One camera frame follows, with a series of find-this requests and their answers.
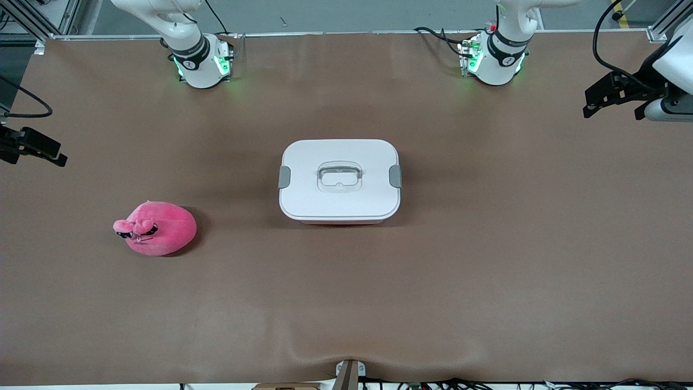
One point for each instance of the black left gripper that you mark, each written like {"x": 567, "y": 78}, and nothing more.
{"x": 645, "y": 72}

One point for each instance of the metal mount bracket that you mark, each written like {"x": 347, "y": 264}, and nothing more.
{"x": 346, "y": 376}

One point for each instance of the black camera mounting bracket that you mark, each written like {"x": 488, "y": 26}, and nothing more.
{"x": 641, "y": 111}

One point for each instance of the pink plush toy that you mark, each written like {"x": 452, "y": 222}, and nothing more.
{"x": 168, "y": 230}

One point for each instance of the brown table cover mat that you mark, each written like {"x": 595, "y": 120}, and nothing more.
{"x": 346, "y": 298}

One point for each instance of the pink plastic storage box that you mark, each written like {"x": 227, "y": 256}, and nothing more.
{"x": 341, "y": 222}

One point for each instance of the silver table edge rail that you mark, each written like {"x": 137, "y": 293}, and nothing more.
{"x": 325, "y": 33}

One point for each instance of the grey lid latch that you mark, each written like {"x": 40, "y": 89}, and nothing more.
{"x": 284, "y": 177}
{"x": 396, "y": 176}

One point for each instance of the metal stand leg black foot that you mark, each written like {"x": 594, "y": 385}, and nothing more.
{"x": 616, "y": 16}

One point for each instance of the aluminium frame profile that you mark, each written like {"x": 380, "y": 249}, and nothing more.
{"x": 67, "y": 16}
{"x": 663, "y": 27}

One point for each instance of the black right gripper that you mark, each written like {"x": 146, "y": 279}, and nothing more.
{"x": 12, "y": 142}

